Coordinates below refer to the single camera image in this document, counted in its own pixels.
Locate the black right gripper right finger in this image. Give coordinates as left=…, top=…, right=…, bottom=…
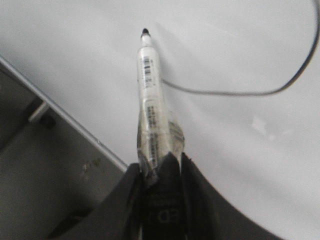
left=181, top=153, right=280, bottom=240

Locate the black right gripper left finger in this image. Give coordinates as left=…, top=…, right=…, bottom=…
left=47, top=163, right=143, bottom=240

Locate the white marker black cap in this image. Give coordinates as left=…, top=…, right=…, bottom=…
left=136, top=27, right=187, bottom=240

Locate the white whiteboard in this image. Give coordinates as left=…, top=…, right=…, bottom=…
left=0, top=0, right=320, bottom=240

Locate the grey whiteboard tray bracket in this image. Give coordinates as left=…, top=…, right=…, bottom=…
left=28, top=101, right=56, bottom=129

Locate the grey whiteboard bottom rail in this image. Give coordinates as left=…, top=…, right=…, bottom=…
left=0, top=55, right=129, bottom=172

